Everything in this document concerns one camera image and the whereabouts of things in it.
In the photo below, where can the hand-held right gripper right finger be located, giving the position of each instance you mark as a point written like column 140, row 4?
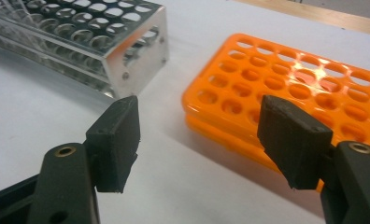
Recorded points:
column 293, row 146

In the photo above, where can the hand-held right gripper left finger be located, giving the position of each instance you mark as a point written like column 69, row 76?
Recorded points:
column 114, row 146

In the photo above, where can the orange plastic test tube rack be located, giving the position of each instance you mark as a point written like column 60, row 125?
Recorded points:
column 236, row 93

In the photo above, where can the silver metal test tube rack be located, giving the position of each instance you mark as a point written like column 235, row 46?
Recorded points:
column 136, row 59

